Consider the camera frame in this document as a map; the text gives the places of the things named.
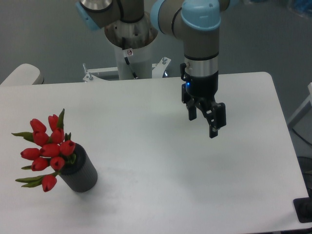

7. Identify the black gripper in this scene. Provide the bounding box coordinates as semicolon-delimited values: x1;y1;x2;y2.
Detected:
180;63;226;138

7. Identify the red tulip bouquet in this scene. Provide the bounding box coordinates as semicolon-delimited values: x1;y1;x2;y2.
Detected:
12;109;77;192

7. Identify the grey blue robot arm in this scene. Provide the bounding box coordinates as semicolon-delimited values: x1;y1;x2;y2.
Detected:
76;0;234;138

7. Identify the dark grey ribbed vase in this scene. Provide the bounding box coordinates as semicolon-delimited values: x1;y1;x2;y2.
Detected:
60;144;98;193

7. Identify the black box at table edge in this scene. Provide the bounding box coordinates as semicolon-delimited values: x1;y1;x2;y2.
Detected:
293;197;312;223

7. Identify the white chair back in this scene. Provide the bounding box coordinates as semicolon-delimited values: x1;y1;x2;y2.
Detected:
0;63;44;87

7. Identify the black cable on pedestal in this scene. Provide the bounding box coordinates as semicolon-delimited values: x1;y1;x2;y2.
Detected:
121;37;139;79

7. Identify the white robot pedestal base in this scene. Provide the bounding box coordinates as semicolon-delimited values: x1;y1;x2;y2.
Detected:
82;12;171;83

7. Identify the white frame at right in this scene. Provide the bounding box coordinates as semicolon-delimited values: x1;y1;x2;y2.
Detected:
287;83;312;129

